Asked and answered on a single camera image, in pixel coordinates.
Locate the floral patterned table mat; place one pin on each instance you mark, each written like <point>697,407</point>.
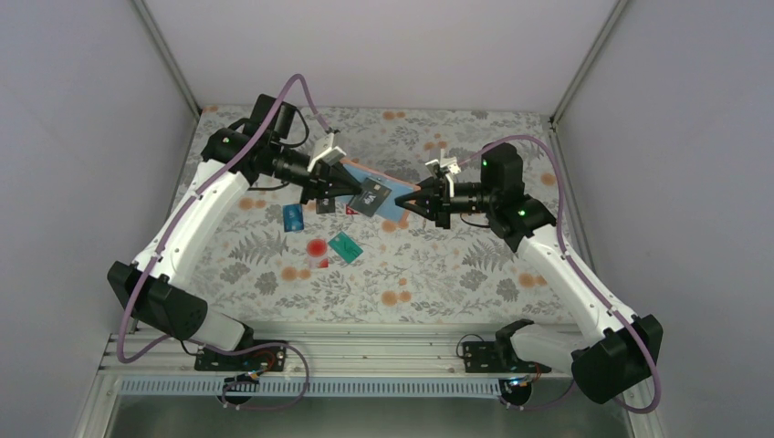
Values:
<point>412,271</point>

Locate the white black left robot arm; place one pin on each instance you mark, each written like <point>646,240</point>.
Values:
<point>152,288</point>

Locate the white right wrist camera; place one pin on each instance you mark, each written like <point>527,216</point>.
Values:
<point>444,168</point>

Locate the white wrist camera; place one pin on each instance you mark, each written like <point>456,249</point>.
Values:
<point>444,168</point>
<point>327,150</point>

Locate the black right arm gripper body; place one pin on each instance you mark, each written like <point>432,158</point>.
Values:
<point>443,208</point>

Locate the pink leather card holder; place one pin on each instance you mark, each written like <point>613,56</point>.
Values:
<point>389,210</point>

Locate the teal credit card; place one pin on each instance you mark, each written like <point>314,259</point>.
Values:
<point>345,247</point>

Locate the blue credit card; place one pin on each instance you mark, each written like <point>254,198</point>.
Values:
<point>292,217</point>

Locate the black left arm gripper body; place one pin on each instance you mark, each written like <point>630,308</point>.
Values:
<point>315,181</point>

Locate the white card red circle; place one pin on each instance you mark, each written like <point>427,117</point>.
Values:
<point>317,253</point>

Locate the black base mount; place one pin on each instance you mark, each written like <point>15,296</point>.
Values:
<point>266,355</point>
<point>481,356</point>

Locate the left aluminium frame post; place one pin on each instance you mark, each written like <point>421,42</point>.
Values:
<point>160,44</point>

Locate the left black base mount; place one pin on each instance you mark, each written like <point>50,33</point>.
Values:
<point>266,355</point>

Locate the aluminium frame post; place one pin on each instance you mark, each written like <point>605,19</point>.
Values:
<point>160,44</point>
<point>597,46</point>

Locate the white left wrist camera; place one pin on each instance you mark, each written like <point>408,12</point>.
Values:
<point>327,150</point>

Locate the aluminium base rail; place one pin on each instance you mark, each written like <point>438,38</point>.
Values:
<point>330,359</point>

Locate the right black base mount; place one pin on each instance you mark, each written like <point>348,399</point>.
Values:
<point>481,356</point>

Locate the black credit card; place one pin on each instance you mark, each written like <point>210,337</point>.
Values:
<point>374,194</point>
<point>325,206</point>

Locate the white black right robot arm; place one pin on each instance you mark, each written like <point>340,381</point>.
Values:
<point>614,356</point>

